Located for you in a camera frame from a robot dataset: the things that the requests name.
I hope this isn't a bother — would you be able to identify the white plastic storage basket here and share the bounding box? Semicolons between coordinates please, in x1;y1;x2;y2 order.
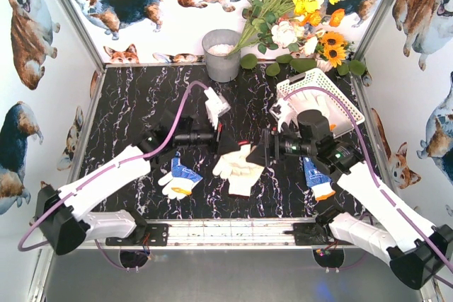
270;68;365;138

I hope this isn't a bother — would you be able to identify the purple cable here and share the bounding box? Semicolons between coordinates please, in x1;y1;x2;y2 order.
17;81;213;253
282;86;453;285

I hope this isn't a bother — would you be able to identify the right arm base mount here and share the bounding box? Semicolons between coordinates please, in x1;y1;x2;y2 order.
283;223;336;246

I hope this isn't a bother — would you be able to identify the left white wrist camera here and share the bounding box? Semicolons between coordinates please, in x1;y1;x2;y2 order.
204;87;231;130

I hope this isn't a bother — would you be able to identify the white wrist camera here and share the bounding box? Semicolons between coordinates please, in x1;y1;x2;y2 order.
269;98;297;132
204;87;231;130

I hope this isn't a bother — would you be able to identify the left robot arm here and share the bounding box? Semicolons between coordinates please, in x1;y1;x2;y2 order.
35;112;241;255

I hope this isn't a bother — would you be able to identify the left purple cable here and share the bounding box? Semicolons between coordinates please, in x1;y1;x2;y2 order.
17;81;213;253

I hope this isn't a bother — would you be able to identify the cream rubber glove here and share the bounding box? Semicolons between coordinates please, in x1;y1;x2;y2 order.
228;164;264;197
212;144;263;179

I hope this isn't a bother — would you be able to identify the artificial flower bouquet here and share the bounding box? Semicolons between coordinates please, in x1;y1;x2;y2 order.
227;0;371;76

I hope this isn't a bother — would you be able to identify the aluminium front rail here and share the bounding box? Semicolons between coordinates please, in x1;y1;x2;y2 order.
40;219;422;250

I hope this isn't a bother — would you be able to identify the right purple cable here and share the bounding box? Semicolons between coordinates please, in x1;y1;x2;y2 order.
282;86;453;285

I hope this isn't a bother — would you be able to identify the grey metal bucket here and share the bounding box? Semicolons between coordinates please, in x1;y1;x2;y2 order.
202;29;241;83

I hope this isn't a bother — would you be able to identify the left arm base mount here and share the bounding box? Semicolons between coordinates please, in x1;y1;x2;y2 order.
105;223;169;246

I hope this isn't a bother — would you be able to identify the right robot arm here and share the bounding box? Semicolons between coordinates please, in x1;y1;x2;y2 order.
246;110;452;290

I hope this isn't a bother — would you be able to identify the blue dotted glove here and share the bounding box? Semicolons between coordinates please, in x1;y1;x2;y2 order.
158;152;203;200
302;157;336;202

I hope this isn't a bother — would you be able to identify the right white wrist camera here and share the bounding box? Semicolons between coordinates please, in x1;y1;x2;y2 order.
269;98;297;132

